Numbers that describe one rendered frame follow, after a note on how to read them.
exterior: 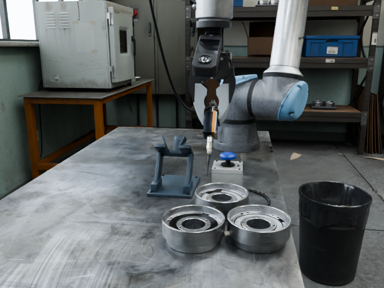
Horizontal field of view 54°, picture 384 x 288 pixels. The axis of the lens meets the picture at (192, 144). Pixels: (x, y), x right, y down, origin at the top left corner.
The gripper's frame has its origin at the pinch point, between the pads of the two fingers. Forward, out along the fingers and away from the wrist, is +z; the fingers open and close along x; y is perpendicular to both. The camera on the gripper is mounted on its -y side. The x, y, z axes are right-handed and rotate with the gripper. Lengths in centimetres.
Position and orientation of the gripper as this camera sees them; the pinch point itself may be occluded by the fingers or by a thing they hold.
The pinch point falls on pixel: (211, 120)
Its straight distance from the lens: 79.6
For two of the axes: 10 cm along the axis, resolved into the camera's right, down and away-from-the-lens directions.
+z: 0.0, 9.7, 2.5
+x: -9.9, -0.4, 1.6
